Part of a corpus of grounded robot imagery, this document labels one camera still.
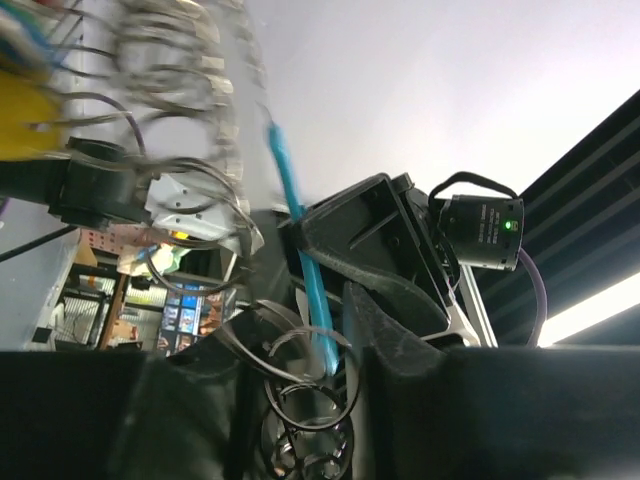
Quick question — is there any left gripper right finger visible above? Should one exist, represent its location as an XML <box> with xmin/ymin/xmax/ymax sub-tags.
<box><xmin>344</xmin><ymin>283</ymin><xmax>639</xmax><ymax>479</ymax></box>

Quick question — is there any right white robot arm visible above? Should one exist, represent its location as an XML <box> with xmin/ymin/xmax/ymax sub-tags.
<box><xmin>278</xmin><ymin>172</ymin><xmax>548</xmax><ymax>347</ymax></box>

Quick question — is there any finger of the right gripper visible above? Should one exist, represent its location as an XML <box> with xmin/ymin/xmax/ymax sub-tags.
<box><xmin>278</xmin><ymin>173</ymin><xmax>450</xmax><ymax>337</ymax></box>

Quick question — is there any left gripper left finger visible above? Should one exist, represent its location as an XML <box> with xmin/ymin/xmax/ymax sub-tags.
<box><xmin>1</xmin><ymin>334</ymin><xmax>267</xmax><ymax>479</ymax></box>

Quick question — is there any yellow tagged key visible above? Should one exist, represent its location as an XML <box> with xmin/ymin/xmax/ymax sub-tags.
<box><xmin>1</xmin><ymin>71</ymin><xmax>65</xmax><ymax>162</ymax></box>

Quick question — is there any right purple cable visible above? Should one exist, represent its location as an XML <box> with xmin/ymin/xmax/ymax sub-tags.
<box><xmin>517</xmin><ymin>247</ymin><xmax>550</xmax><ymax>349</ymax></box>

